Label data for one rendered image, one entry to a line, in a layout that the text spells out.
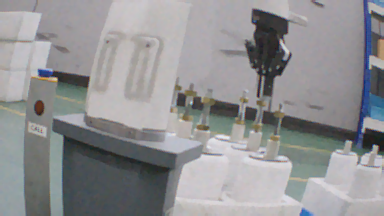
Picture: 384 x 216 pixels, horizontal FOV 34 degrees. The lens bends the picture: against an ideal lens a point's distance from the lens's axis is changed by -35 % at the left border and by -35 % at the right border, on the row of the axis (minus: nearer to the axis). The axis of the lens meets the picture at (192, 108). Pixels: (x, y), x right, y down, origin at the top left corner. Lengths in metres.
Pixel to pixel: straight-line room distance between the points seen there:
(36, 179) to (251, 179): 0.39
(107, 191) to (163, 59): 0.14
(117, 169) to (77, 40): 5.91
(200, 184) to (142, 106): 0.47
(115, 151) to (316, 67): 5.58
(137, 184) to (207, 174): 0.48
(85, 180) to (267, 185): 0.54
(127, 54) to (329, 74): 5.55
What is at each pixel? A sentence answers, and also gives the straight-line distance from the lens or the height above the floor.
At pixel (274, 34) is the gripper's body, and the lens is 1.44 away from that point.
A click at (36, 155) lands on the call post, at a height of 0.17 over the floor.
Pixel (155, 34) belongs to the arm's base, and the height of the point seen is 0.40.
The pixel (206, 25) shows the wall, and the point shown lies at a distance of 6.45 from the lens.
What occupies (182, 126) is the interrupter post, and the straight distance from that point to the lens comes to 1.43.
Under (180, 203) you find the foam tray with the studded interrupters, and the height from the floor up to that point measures 0.17.
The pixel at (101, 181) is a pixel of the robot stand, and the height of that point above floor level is 0.25.
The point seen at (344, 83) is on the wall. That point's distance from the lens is 6.36.
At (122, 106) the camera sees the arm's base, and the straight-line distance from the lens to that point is 0.84.
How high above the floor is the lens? 0.39
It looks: 3 degrees down
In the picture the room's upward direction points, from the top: 11 degrees clockwise
